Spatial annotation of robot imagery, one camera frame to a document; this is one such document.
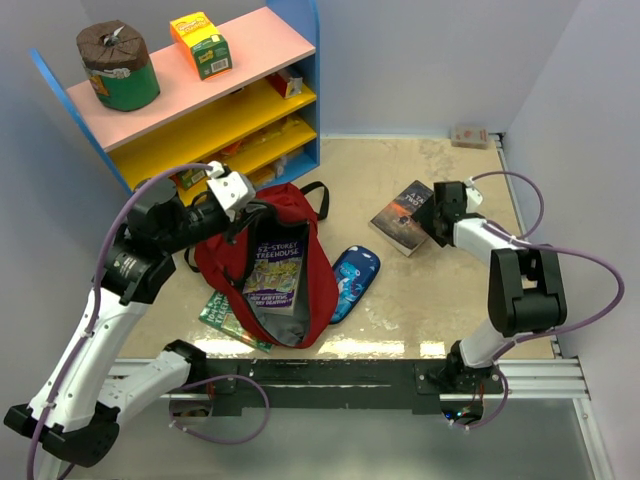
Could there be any Tale of Two Cities book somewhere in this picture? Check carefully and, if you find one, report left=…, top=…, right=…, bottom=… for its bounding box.
left=369, top=180, right=433, bottom=257

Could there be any red backpack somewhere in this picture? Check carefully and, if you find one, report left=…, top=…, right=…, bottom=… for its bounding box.
left=192, top=182, right=339, bottom=349

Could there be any green Treehouse book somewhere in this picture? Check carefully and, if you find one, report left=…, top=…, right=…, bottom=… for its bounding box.
left=199, top=291, right=273, bottom=353

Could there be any purple Treehouse book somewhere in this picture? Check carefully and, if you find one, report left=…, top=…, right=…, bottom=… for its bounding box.
left=243, top=240, right=305, bottom=316

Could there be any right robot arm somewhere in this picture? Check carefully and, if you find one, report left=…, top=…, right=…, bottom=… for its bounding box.
left=412, top=181, right=567, bottom=393

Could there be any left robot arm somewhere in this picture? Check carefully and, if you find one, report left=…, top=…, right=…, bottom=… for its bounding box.
left=4, top=172, right=255, bottom=468

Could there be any green sponge box upper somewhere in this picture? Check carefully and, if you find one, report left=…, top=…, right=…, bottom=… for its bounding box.
left=173, top=169, right=207, bottom=190

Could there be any small pink card box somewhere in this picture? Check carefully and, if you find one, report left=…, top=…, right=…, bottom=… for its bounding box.
left=450, top=125, right=489, bottom=150

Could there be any blue dinosaur pencil case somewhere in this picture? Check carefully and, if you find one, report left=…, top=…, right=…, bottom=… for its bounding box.
left=330, top=245, right=381, bottom=325

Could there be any colourful shelf unit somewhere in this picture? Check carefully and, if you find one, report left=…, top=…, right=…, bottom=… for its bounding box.
left=30, top=1, right=320, bottom=191

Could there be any red white box on shelf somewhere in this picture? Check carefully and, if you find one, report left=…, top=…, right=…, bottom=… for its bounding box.
left=266, top=68, right=303, bottom=99

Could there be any orange green sponge box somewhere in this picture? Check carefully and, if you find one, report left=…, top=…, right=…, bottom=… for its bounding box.
left=169, top=11, right=233, bottom=80

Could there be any green brown wrapped roll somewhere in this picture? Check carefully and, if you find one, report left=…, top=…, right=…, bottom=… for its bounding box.
left=76, top=20, right=160, bottom=112

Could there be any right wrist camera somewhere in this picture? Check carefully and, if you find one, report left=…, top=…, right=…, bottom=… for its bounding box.
left=464, top=178, right=484, bottom=213

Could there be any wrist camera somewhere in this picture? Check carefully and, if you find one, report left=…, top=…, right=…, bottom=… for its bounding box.
left=464, top=178, right=484, bottom=213
left=207, top=172, right=256, bottom=222

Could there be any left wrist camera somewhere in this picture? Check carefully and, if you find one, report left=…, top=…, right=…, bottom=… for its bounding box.
left=207, top=172, right=256, bottom=222

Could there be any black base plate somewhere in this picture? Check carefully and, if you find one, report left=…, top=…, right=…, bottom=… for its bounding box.
left=148, top=356, right=506, bottom=418

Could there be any aluminium rail frame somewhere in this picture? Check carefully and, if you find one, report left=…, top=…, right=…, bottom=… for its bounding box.
left=37, top=132, right=614, bottom=480

